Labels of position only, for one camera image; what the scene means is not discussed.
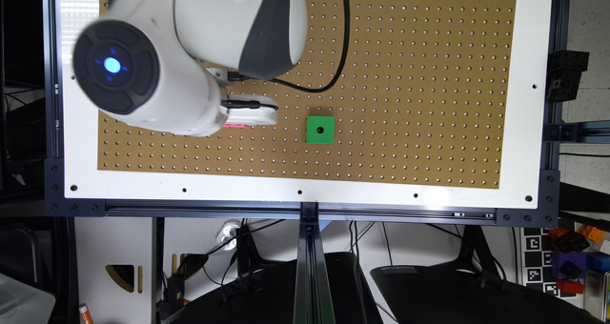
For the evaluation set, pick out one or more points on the white cabinet panel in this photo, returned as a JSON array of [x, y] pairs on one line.
[[115, 266]]

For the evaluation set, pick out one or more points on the black office chair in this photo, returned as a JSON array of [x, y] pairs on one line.
[[469, 289], [266, 294]]

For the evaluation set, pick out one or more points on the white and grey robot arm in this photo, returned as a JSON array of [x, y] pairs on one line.
[[145, 62]]

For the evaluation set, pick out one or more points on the brown perforated pegboard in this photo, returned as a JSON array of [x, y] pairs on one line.
[[418, 90]]

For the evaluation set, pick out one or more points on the white table board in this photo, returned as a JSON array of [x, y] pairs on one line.
[[520, 165]]

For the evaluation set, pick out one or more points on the black and white marker sheet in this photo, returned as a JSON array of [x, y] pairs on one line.
[[536, 261]]

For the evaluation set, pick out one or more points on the pink toy block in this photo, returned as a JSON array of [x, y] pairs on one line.
[[236, 126]]

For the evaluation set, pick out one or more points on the pile of coloured blocks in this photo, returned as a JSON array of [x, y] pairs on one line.
[[576, 252]]

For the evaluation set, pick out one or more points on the black cube cluster on frame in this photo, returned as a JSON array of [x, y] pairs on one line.
[[564, 71]]

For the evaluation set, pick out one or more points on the green cube with hole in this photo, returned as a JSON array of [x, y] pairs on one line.
[[320, 130]]

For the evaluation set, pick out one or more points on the black office chair right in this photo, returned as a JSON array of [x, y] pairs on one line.
[[469, 289]]

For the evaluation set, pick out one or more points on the black office chair left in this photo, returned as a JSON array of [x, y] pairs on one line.
[[266, 294]]

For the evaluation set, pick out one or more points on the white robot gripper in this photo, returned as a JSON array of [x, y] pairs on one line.
[[251, 110]]

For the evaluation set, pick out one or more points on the dark aluminium table frame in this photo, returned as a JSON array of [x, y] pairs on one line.
[[313, 300]]

